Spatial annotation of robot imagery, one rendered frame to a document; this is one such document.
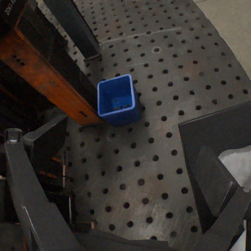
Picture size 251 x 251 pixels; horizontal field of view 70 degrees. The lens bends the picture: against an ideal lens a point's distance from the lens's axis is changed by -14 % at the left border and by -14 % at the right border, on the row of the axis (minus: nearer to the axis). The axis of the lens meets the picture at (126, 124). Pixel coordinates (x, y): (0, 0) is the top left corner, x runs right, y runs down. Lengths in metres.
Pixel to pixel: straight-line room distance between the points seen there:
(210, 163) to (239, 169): 0.12
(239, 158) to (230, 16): 1.79
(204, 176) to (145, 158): 0.37
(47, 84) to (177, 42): 0.45
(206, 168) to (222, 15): 1.87
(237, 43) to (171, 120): 1.28
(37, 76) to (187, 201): 0.44
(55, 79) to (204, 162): 0.34
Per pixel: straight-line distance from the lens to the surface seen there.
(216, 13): 2.02
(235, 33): 1.82
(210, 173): 0.17
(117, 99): 0.63
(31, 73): 0.44
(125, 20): 0.89
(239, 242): 0.26
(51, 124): 0.16
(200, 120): 0.26
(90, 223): 0.55
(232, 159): 0.28
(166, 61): 0.67
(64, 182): 0.61
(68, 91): 0.48
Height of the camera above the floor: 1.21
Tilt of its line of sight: 61 degrees down
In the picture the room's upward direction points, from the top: 39 degrees counter-clockwise
